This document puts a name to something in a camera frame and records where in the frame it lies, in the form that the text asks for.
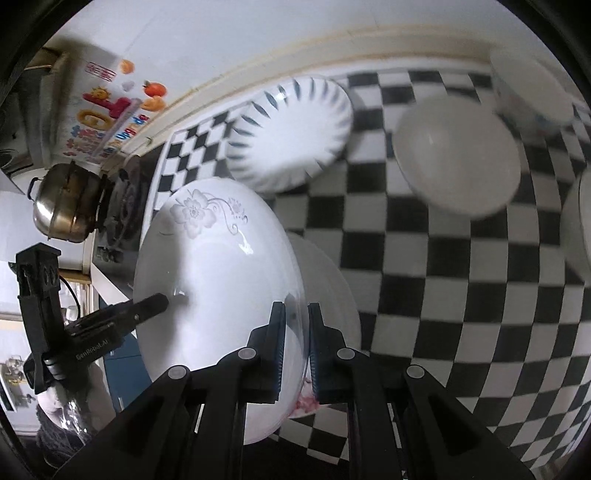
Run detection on white plate with blue leaves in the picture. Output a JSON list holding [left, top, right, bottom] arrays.
[[225, 75, 354, 193]]

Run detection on colourful wall sticker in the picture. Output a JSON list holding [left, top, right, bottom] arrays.
[[64, 58, 168, 161]]

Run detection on white plate with pink print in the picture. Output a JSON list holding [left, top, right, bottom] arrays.
[[279, 233, 362, 418]]

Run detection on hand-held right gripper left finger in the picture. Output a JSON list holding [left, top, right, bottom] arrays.
[[53, 302, 286, 480]]

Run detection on blue cabinet door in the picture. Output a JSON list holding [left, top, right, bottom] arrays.
[[103, 331, 154, 412]]

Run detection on white bowl with printed side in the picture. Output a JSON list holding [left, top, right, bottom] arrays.
[[489, 47, 576, 139]]

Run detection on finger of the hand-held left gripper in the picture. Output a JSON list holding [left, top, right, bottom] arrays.
[[99, 294, 170, 331]]

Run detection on plain white bowl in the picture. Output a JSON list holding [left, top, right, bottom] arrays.
[[560, 170, 591, 288], [392, 93, 522, 220]]

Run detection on white plate with grey flower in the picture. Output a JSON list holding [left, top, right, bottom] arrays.
[[133, 178, 308, 446]]

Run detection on black and white checkered mat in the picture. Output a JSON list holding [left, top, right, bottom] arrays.
[[151, 69, 591, 468]]

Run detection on stainless steel pot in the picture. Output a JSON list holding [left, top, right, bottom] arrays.
[[28, 161, 106, 243]]

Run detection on black cable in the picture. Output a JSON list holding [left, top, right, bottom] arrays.
[[58, 274, 80, 320]]

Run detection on gas stove burner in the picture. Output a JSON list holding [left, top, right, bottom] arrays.
[[93, 156, 151, 265]]

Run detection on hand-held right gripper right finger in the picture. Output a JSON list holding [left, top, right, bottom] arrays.
[[308, 303, 536, 480]]

